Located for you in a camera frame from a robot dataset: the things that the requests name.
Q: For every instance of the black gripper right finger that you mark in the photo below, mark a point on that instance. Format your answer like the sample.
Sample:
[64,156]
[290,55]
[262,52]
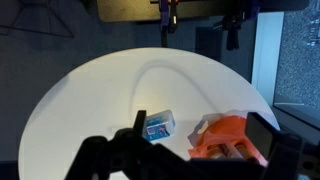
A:
[280,153]

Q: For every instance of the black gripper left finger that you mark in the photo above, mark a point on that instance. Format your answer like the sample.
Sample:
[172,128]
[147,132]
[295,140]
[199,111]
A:
[133,156]

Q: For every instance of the orange plastic bag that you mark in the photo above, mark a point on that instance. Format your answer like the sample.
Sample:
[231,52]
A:
[226,128]

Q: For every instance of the blue and black clamp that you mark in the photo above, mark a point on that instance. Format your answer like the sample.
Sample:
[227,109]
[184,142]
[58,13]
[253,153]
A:
[165,16]

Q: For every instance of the white window frame post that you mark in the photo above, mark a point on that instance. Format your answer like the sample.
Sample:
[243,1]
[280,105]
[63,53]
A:
[266,50]

